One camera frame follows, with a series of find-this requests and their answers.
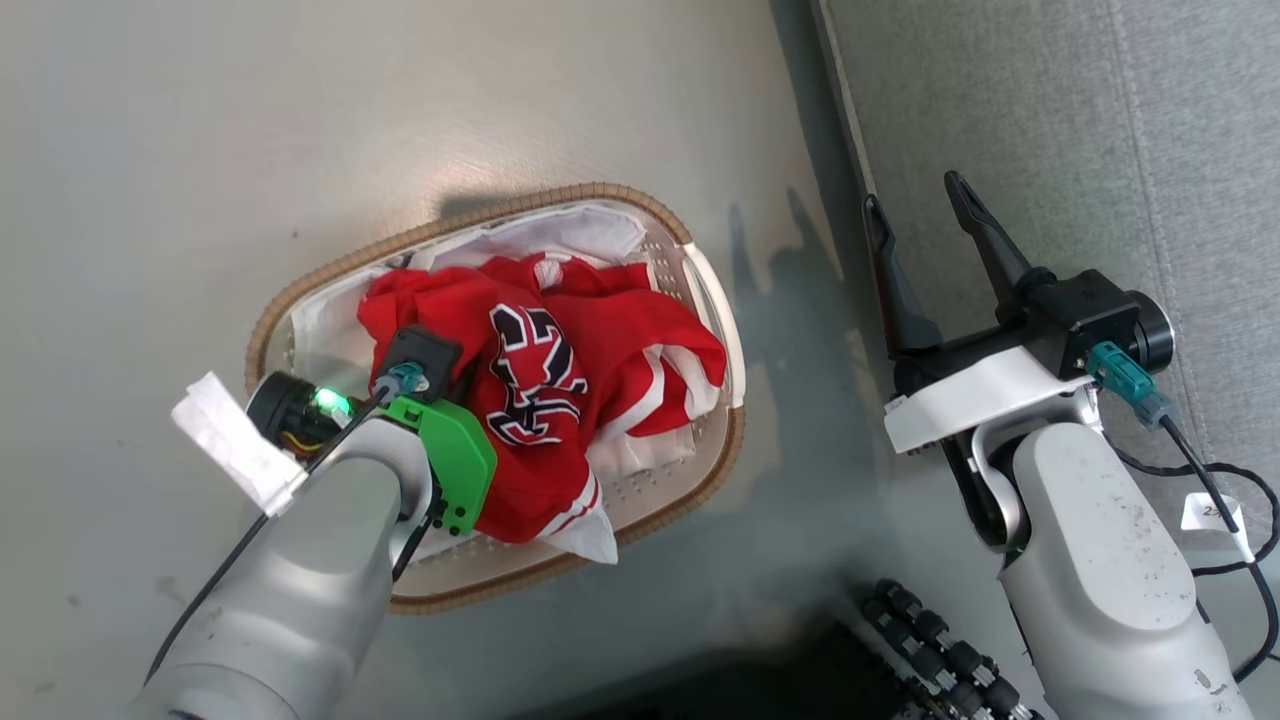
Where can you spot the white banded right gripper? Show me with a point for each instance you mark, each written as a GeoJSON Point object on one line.
{"type": "Point", "coordinates": [980, 395]}

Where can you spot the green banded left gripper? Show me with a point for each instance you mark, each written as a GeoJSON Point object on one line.
{"type": "Point", "coordinates": [455, 460]}

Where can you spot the red basketball jersey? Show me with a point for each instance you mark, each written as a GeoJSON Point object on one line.
{"type": "Point", "coordinates": [600, 340]}

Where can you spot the white garment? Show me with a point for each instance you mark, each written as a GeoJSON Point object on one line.
{"type": "Point", "coordinates": [650, 445]}

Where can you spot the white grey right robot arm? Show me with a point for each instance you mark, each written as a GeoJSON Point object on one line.
{"type": "Point", "coordinates": [1110, 560]}

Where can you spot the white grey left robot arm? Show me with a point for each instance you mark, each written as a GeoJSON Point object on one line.
{"type": "Point", "coordinates": [300, 590]}

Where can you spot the black robot base with rollers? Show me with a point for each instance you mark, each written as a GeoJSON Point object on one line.
{"type": "Point", "coordinates": [940, 640]}

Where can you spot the cream laundry basket brown rim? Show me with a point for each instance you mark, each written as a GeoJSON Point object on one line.
{"type": "Point", "coordinates": [700, 300]}

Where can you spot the white basket liner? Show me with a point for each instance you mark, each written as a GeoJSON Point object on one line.
{"type": "Point", "coordinates": [580, 235]}

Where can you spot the grey fabric sofa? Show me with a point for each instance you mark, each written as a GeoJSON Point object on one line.
{"type": "Point", "coordinates": [1050, 120]}

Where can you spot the white paper tag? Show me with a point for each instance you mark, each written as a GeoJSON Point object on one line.
{"type": "Point", "coordinates": [235, 440]}

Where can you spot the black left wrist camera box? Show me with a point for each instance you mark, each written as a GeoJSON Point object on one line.
{"type": "Point", "coordinates": [425, 350]}

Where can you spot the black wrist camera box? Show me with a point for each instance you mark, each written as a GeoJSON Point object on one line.
{"type": "Point", "coordinates": [1095, 310]}
{"type": "Point", "coordinates": [425, 350]}

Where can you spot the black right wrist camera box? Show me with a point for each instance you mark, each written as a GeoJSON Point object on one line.
{"type": "Point", "coordinates": [1095, 310]}

